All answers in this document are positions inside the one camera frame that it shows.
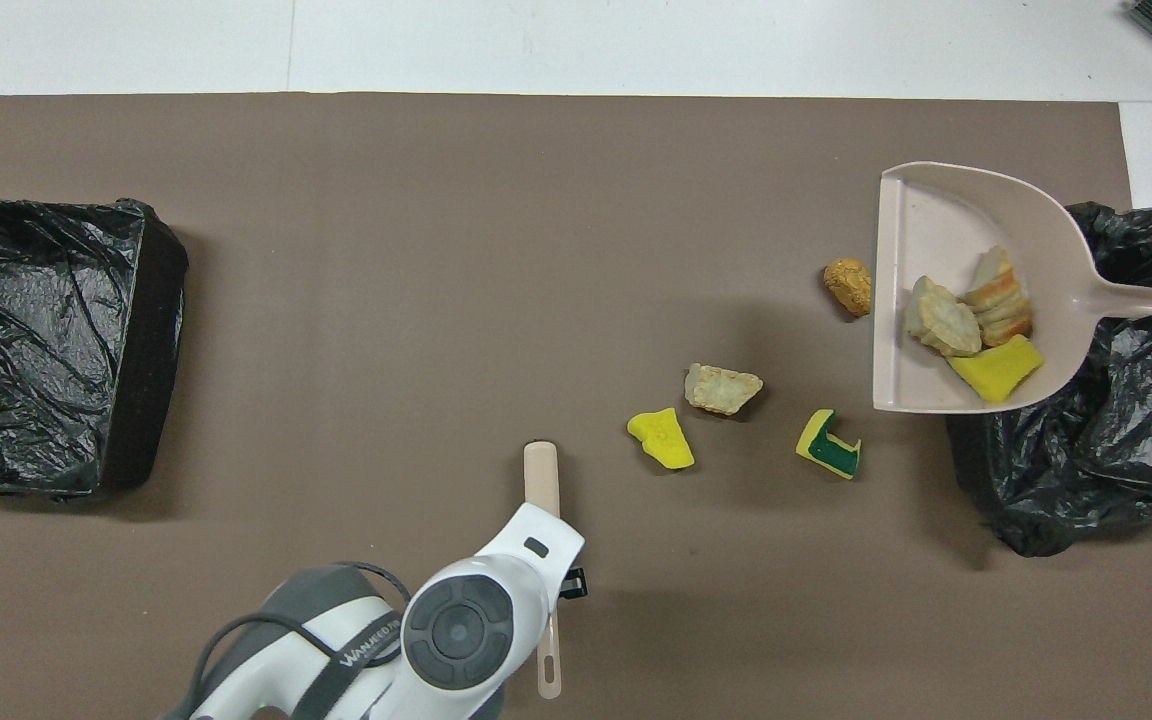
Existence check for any beige plastic dustpan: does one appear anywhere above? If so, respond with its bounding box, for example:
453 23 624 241
871 161 1152 415

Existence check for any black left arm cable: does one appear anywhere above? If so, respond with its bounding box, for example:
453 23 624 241
194 560 412 720

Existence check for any beige brush with black bristles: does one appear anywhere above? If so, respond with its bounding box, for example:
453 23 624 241
523 441 563 700

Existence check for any bin with loose black bag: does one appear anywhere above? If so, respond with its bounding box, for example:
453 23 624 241
944 202 1152 558

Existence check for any green and yellow sponge piece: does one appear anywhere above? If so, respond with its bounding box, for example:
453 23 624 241
795 408 862 481

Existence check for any striped orange croissant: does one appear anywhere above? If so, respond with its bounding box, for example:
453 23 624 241
963 245 1034 348

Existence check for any brown table mat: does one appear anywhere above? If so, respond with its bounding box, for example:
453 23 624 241
0 93 1152 720

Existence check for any pale angular bread chunk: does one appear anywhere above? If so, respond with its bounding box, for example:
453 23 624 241
684 362 765 417

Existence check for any golden fried croquette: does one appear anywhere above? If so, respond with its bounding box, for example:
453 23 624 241
823 258 874 319

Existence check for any bin with taut black bag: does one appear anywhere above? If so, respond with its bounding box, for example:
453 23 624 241
0 197 189 500

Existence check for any pale rounded bread piece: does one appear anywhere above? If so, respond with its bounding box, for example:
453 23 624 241
902 275 984 359

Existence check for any yellow sponge wedge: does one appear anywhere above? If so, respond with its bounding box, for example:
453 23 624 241
946 334 1045 405

